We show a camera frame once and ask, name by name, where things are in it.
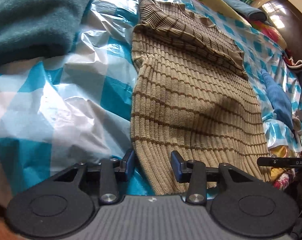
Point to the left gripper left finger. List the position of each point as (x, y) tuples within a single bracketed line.
[(113, 171)]

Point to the dark wooden door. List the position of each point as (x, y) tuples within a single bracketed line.
[(287, 19)]

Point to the blue white checkered plastic sheet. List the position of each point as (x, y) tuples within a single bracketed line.
[(76, 108)]

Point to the floral bed quilt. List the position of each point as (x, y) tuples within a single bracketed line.
[(264, 27)]

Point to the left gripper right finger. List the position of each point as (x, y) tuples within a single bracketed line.
[(192, 172)]

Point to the grey-blue folded garment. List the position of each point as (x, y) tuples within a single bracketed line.
[(249, 12)]

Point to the blue sock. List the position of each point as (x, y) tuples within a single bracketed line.
[(279, 100)]

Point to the beige striped ribbed sweater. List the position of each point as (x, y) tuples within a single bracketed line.
[(192, 95)]

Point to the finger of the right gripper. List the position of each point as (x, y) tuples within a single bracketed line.
[(279, 162)]

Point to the teal fleece garment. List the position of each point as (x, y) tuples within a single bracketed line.
[(38, 28)]

